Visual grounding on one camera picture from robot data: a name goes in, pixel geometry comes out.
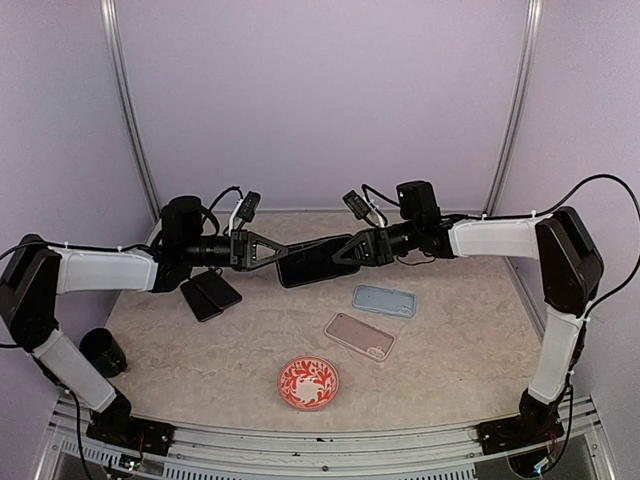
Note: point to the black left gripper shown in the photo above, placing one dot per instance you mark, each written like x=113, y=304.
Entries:
x=243, y=257

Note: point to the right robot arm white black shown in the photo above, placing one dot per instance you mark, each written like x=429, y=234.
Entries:
x=571, y=270

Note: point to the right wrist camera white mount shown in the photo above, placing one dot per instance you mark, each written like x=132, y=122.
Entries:
x=364, y=210

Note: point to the clear pink phone case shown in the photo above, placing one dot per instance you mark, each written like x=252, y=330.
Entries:
x=360, y=337

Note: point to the red white patterned bowl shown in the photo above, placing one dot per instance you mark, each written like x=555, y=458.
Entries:
x=308, y=383

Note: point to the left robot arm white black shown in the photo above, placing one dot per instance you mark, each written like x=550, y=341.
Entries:
x=41, y=274

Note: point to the front aluminium rail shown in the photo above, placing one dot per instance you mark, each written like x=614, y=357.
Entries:
x=452, y=451

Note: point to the aluminium frame post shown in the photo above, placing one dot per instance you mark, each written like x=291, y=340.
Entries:
x=110, y=21
x=517, y=106

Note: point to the dark green cup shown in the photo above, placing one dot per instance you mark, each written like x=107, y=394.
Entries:
x=104, y=353

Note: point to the black phone case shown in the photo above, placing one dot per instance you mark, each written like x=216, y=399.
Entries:
x=311, y=262

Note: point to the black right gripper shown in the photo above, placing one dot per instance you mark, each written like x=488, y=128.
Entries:
x=374, y=247

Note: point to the light blue phone case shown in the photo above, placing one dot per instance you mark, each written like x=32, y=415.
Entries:
x=385, y=301

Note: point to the right aluminium frame post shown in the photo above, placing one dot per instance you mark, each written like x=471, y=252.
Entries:
x=517, y=106

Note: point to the black phone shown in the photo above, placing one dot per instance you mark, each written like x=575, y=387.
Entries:
x=217, y=289
x=200, y=304

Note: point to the left aluminium frame post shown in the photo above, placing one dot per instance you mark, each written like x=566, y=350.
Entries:
x=110, y=21

